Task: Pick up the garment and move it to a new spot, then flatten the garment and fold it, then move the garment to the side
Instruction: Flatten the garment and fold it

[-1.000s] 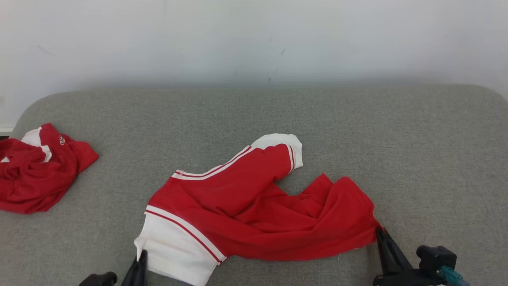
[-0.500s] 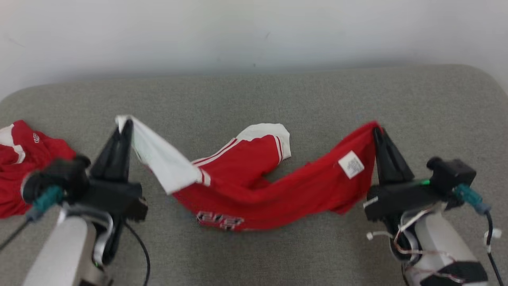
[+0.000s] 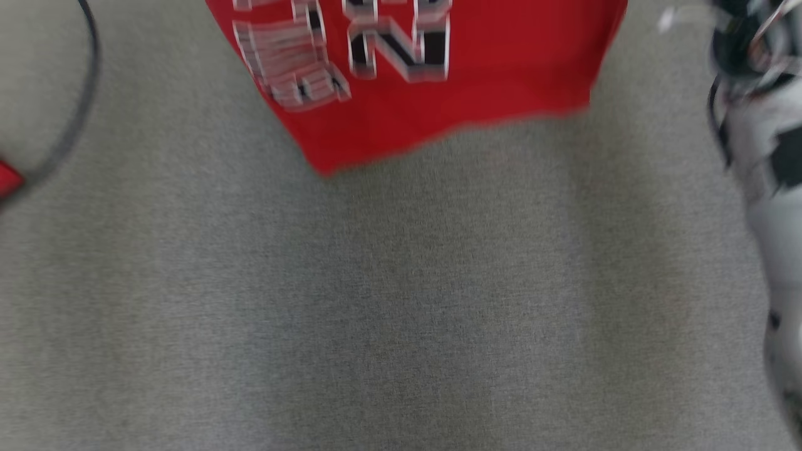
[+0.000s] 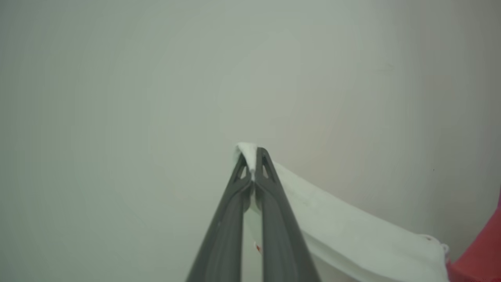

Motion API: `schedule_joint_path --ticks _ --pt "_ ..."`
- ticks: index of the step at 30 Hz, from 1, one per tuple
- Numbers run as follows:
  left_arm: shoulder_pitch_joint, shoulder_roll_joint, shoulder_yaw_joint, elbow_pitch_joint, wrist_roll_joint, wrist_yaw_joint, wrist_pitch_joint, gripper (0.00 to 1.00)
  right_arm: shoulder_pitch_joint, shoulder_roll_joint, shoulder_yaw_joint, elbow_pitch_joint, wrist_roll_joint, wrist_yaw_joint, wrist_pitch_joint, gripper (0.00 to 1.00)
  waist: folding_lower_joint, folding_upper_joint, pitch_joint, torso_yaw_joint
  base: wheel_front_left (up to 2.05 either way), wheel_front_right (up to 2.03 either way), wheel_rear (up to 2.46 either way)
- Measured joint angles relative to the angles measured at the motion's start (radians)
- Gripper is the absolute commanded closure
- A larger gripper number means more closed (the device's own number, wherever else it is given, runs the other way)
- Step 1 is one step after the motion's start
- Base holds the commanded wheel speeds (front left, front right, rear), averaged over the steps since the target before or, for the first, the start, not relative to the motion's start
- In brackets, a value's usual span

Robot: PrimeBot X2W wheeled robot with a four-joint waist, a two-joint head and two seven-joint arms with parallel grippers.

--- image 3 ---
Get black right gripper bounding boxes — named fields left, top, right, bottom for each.
left=711, top=0, right=802, bottom=83

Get red jersey with letter print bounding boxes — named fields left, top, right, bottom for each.
left=206, top=0, right=628, bottom=177

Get red shorts with white stripes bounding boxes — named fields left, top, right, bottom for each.
left=0, top=159, right=27, bottom=202

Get grey fabric sofa seat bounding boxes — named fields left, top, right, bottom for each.
left=0, top=0, right=802, bottom=451

